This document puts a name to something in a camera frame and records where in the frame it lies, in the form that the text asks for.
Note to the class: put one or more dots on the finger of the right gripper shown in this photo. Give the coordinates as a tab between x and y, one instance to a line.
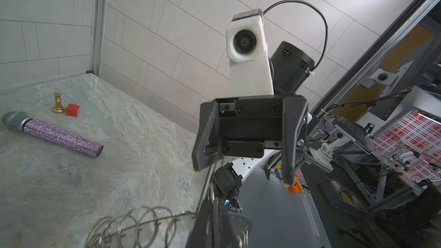
208	144
294	134

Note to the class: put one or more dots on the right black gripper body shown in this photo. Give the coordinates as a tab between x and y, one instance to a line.
251	124

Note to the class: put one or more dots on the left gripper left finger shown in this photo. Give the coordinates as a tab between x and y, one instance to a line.
202	234

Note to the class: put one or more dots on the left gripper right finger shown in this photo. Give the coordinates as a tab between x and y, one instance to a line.
231	229

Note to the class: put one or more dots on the metal disc with key rings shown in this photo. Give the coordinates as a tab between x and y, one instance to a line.
142	227

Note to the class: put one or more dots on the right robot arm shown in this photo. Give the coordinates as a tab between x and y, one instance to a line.
290	67

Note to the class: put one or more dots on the small red cube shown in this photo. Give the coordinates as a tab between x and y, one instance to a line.
72	110

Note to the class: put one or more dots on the gold chess pawn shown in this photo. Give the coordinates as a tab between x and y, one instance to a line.
58	107

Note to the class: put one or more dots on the purple glitter microphone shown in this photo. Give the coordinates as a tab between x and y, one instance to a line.
21	121

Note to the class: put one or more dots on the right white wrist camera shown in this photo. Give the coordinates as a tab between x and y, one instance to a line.
247	50

